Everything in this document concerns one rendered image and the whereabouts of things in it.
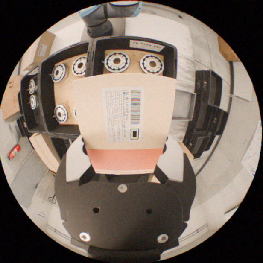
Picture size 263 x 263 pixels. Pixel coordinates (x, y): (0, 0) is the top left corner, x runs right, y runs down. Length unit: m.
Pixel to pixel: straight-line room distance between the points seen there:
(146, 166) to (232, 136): 2.92
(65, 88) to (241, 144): 3.22
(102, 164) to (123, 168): 0.04
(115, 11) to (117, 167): 0.54
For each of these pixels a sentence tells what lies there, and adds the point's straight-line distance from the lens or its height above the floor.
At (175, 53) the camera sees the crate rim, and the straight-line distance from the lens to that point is 0.37.
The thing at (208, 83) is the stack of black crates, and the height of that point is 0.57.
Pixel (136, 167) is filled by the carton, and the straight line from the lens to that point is 0.15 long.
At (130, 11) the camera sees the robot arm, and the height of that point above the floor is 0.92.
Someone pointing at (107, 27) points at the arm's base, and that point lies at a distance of 0.59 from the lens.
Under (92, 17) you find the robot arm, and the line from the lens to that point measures 0.51.
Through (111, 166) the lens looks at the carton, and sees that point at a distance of 0.15.
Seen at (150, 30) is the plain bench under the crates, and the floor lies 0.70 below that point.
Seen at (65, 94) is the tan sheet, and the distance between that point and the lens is 0.49.
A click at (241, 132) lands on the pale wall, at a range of 2.90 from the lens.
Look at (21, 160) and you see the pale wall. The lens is 3.38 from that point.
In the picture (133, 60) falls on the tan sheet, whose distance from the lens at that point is 0.41.
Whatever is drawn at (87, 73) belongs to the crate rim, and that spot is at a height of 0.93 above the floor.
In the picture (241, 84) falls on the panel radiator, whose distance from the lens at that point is 2.96.
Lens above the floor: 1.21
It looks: 61 degrees down
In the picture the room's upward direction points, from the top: 176 degrees clockwise
